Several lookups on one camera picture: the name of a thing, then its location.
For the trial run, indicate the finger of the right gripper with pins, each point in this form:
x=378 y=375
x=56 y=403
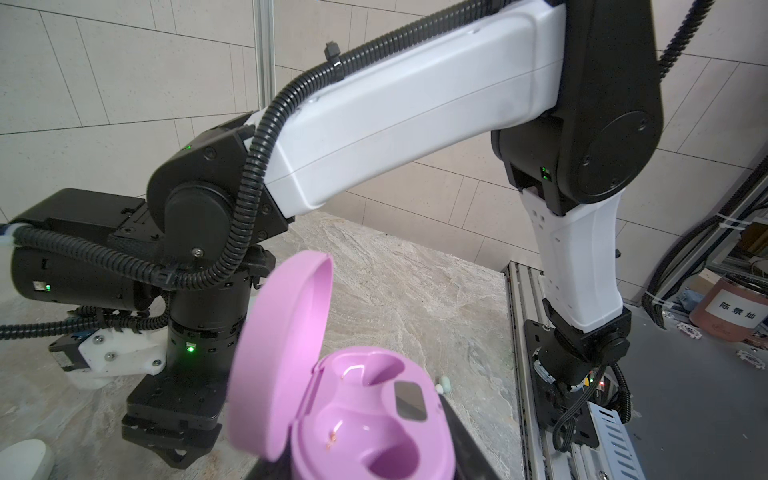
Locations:
x=181 y=456

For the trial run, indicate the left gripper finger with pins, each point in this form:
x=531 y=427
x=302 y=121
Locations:
x=471 y=463

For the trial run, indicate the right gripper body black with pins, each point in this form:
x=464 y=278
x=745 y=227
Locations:
x=169 y=412

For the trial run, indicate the pink earbud charging case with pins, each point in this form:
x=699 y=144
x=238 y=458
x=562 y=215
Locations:
x=357 y=413

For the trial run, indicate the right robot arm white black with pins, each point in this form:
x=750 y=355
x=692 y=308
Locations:
x=569 y=92

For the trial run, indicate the white earbud charging case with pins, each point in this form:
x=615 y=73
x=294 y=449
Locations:
x=30 y=459

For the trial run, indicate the brown bucket with label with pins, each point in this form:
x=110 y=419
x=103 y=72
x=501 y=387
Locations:
x=731 y=311

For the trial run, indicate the aluminium rail frame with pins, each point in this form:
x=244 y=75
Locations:
x=600 y=446

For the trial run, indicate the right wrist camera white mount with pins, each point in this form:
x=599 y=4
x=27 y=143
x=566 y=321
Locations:
x=106 y=353

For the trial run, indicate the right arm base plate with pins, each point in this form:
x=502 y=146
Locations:
x=564 y=385

